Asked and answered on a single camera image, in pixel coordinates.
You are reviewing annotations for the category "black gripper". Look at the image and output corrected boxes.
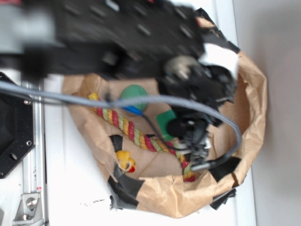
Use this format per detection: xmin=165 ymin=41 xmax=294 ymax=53
xmin=158 ymin=43 xmax=238 ymax=165

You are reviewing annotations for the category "green rectangular block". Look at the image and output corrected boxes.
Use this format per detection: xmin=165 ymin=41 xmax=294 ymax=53
xmin=155 ymin=109 xmax=176 ymax=141

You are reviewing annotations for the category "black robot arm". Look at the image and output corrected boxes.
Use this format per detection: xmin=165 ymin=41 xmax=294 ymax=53
xmin=0 ymin=0 xmax=242 ymax=171

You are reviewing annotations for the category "green dimpled ball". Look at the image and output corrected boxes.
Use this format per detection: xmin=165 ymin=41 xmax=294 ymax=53
xmin=120 ymin=84 xmax=148 ymax=111

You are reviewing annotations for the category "brown paper bag bin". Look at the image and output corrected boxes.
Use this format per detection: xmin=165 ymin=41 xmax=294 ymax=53
xmin=61 ymin=8 xmax=268 ymax=219

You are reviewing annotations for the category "yellow rubber duck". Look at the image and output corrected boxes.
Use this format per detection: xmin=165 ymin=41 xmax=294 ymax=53
xmin=116 ymin=150 xmax=136 ymax=173

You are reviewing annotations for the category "grey braided cable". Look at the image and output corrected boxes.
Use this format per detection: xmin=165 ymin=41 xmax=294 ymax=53
xmin=0 ymin=81 xmax=243 ymax=172

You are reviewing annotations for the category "red yellow green rope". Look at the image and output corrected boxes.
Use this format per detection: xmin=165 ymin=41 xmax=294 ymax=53
xmin=87 ymin=92 xmax=196 ymax=183

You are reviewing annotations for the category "aluminium extrusion rail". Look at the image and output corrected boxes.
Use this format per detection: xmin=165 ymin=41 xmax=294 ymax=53
xmin=20 ymin=80 xmax=49 ymax=226

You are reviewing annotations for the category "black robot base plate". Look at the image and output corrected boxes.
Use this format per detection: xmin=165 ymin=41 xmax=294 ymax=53
xmin=0 ymin=88 xmax=35 ymax=179

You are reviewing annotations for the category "metal corner bracket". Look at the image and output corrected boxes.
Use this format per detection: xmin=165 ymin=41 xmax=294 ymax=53
xmin=12 ymin=193 xmax=45 ymax=226

